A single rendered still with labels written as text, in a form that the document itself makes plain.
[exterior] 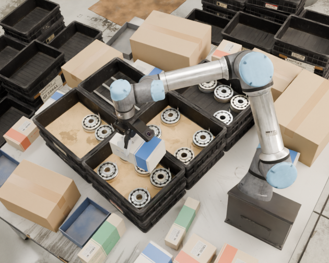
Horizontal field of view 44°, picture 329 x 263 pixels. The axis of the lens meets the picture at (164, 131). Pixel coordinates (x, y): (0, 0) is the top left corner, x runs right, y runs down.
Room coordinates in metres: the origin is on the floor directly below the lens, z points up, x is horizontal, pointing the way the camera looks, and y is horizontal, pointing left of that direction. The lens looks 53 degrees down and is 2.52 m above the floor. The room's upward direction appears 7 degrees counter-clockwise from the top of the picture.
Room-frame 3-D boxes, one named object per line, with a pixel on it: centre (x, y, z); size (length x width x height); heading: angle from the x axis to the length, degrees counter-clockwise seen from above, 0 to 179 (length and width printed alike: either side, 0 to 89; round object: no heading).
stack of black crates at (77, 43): (2.50, 0.61, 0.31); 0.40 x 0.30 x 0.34; 141
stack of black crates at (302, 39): (2.11, -1.07, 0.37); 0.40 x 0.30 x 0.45; 51
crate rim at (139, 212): (1.02, 0.17, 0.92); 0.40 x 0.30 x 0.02; 41
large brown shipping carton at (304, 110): (1.27, -0.74, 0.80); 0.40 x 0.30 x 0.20; 134
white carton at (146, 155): (1.01, 0.12, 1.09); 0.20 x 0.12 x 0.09; 51
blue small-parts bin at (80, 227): (0.86, 0.42, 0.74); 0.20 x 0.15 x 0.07; 138
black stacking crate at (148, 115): (1.22, -0.06, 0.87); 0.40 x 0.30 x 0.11; 41
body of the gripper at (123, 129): (1.03, 0.14, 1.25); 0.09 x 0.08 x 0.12; 51
